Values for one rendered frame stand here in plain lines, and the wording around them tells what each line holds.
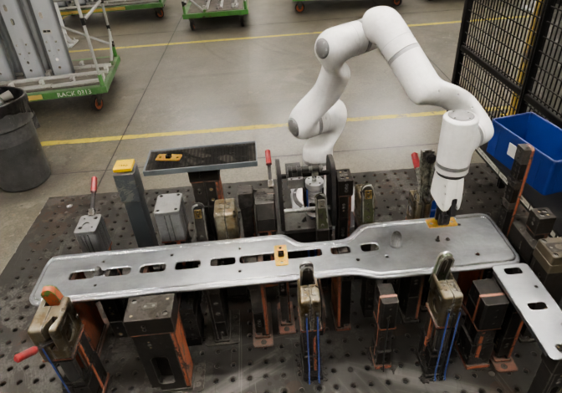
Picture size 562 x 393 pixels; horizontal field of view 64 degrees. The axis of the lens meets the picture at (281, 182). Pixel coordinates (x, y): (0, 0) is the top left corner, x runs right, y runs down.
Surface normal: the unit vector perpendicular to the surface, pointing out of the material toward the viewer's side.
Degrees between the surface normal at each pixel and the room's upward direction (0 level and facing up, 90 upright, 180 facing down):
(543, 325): 0
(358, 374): 0
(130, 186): 90
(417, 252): 0
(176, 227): 90
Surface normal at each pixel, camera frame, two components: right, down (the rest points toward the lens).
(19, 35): 0.18, 0.51
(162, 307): -0.06, -0.82
